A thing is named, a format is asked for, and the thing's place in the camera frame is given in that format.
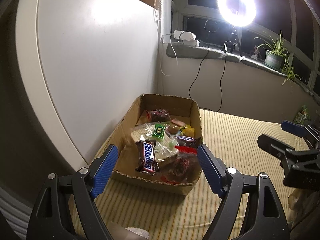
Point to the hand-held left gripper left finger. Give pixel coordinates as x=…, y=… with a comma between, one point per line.
x=105, y=170

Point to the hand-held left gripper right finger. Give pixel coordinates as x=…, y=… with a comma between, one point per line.
x=210, y=170

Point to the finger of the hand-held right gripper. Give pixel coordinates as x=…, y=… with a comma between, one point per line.
x=272, y=145
x=292, y=127

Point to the red packet of brown cake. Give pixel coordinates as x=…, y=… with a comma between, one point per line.
x=182, y=166

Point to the brown chocolate bar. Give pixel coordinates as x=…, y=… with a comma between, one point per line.
x=147, y=156
x=186, y=139

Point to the yellow candy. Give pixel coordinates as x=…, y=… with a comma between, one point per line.
x=188, y=130

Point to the clear wafer packet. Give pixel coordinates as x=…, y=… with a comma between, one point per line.
x=166, y=158

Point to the clear packet of green candy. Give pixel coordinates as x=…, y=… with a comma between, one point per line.
x=171, y=144

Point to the brown cardboard box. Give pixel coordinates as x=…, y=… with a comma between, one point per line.
x=150, y=183

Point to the clear biscuit packet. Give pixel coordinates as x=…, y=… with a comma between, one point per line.
x=141, y=132

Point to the round snack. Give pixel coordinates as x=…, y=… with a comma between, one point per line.
x=173, y=129

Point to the pink snack packet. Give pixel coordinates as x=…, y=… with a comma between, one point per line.
x=178, y=122

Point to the small green candy packet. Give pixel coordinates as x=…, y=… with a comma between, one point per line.
x=159, y=131

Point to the dark red snack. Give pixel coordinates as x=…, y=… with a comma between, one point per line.
x=158, y=115

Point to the green snack bag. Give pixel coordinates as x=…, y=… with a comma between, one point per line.
x=302, y=113

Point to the clear plastic bag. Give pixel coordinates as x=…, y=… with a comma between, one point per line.
x=300, y=202

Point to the striped bed sheet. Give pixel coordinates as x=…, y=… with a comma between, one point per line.
x=237, y=142

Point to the grey fuzzy clothing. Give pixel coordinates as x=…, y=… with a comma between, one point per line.
x=130, y=232

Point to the potted spider plant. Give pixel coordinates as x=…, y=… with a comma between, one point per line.
x=273, y=60

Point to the small pink figurine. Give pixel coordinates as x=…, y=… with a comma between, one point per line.
x=256, y=52

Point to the black tripod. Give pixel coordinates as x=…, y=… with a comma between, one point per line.
x=235, y=38

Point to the white power strip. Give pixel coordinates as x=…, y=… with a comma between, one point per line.
x=186, y=36

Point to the white window frame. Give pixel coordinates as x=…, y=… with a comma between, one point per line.
x=177, y=5

